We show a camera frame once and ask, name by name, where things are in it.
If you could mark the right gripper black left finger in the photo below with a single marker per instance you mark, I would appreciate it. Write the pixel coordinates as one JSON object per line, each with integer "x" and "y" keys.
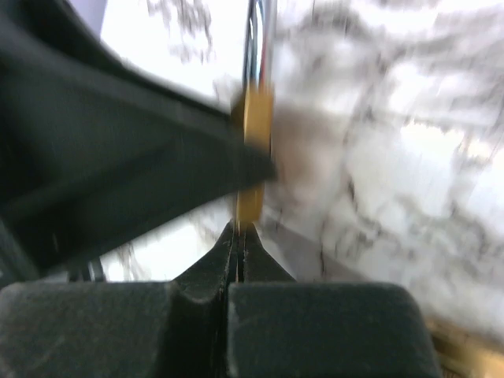
{"x": 206, "y": 282}

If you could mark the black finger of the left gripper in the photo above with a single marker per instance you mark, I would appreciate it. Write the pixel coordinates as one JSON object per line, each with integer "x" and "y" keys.
{"x": 93, "y": 154}

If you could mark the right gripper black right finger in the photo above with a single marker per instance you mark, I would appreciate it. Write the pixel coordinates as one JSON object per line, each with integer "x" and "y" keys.
{"x": 253, "y": 264}

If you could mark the large brass padlock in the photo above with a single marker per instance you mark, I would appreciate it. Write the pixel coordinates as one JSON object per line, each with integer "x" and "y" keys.
{"x": 253, "y": 110}

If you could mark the small brass padlock with key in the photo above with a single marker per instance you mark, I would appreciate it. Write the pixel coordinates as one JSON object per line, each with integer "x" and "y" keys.
{"x": 462, "y": 355}

